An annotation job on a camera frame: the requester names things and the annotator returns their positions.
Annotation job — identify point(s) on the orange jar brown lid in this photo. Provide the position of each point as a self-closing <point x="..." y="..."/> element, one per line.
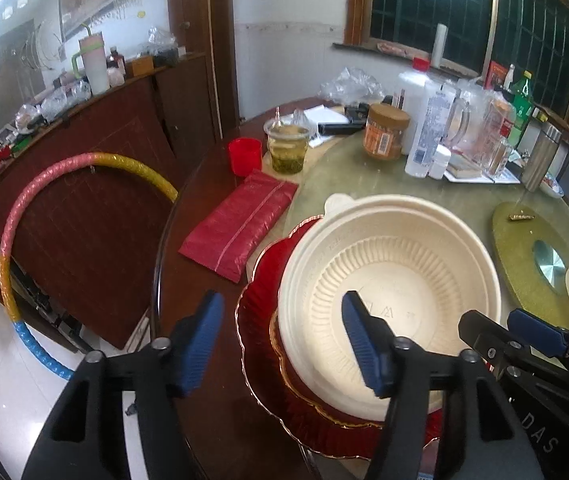
<point x="384" y="132"/>

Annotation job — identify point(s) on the small white jar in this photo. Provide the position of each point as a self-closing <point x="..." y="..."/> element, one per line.
<point x="439" y="161"/>

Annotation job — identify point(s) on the dark wooden board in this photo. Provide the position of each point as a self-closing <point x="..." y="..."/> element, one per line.
<point x="89" y="240"/>

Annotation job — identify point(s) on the white bottle red cap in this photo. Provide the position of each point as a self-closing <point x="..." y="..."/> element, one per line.
<point x="412" y="105"/>

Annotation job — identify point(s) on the clear plastic bag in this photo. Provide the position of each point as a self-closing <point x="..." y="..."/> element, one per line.
<point x="349" y="85"/>

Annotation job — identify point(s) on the red scalloped plastic plate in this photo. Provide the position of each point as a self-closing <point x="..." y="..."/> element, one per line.
<point x="264" y="385"/>
<point x="289" y="245"/>

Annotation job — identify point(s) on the small wooden box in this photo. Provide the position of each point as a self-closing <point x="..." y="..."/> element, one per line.
<point x="142" y="65"/>

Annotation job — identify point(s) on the wall mirror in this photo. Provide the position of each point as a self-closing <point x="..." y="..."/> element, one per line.
<point x="4" y="60"/>

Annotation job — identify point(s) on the white notepad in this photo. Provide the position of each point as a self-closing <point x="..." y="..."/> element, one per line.
<point x="314" y="112"/>

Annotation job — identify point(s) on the small white bottle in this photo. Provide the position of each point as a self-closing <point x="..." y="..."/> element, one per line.
<point x="509" y="76"/>

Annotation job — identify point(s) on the wooden framed window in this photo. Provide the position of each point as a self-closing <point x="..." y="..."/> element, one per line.
<point x="464" y="5"/>

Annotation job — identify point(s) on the steel thermos flask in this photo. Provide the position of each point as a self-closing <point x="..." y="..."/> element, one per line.
<point x="539" y="157"/>

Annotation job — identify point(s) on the green soda bottle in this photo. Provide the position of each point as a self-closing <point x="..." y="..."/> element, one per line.
<point x="522" y="105"/>

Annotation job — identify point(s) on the gold round turntable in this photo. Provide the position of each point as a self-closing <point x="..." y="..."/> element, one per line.
<point x="519" y="255"/>

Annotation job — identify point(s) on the black remote control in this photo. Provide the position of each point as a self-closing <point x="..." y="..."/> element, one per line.
<point x="337" y="128"/>

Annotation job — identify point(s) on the worn book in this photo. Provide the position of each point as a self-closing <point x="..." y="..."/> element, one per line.
<point x="464" y="167"/>

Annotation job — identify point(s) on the plastic cup of tea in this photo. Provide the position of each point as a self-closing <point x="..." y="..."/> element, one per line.
<point x="287" y="150"/>

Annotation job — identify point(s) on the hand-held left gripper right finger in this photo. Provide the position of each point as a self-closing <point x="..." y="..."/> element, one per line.
<point x="362" y="345"/>

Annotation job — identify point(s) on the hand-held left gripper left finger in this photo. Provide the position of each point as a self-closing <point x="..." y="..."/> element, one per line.
<point x="199" y="345"/>

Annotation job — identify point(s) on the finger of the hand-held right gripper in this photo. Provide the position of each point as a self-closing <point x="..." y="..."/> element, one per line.
<point x="539" y="332"/>
<point x="484" y="332"/>

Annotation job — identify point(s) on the white roll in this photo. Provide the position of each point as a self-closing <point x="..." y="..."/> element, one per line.
<point x="437" y="45"/>

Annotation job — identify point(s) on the pink yellow blue hula hoop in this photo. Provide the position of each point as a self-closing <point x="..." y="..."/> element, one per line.
<point x="44" y="180"/>

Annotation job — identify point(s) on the dark wooden chair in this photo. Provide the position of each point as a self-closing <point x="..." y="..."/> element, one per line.
<point x="564" y="128"/>

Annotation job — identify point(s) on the red foil package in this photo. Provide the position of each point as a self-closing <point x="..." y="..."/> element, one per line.
<point x="239" y="225"/>

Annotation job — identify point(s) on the wooden sideboard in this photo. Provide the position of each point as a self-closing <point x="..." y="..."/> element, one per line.
<point x="184" y="110"/>

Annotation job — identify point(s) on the printed paper sheet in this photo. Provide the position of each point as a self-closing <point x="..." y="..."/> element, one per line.
<point x="504" y="177"/>

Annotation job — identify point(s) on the red plastic cup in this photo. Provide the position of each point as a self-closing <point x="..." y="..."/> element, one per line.
<point x="244" y="156"/>

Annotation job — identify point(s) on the wooden door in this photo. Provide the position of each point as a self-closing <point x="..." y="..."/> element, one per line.
<point x="199" y="35"/>

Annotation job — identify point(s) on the clear glass pitcher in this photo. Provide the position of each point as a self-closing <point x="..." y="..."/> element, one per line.
<point x="469" y="120"/>

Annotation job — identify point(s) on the small red box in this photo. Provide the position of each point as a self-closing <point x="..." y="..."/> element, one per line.
<point x="495" y="74"/>

